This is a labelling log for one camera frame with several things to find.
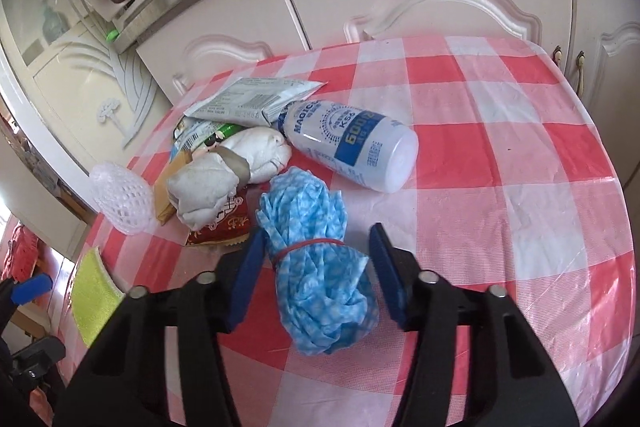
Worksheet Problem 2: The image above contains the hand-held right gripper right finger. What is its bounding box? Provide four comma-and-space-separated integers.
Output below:
368, 223, 583, 427

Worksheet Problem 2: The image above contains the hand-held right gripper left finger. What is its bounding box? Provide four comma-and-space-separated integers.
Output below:
60, 229, 271, 427

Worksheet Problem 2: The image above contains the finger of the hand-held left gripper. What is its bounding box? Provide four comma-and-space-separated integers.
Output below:
0, 274, 54, 308

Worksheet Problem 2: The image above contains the red snack wrapper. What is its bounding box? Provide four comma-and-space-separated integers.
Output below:
186, 189, 251, 250

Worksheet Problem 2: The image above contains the yellow sponge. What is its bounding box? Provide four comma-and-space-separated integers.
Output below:
70, 247, 126, 348

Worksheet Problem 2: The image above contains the blue patterned cloth bundle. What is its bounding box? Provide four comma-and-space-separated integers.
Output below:
256, 167, 380, 356

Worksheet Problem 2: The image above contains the white cloth bundle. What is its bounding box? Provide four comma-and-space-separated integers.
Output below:
166, 128, 292, 230

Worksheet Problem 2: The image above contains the brown paper packet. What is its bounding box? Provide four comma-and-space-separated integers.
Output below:
154, 150, 193, 225

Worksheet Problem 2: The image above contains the foam fruit net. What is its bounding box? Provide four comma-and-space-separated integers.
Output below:
89, 162, 156, 236

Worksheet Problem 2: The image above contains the white plastic bottle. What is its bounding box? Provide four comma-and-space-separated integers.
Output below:
277, 99, 420, 194

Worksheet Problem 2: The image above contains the green snack wrapper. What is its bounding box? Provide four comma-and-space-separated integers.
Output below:
170, 117, 241, 158

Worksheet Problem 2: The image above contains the silver snack wrapper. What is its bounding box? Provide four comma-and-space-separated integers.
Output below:
184, 77, 328, 128

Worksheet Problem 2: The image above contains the red cloth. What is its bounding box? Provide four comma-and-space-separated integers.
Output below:
0, 222, 42, 283

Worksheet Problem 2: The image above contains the red checkered tablecloth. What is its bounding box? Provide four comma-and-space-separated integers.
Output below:
57, 36, 637, 427

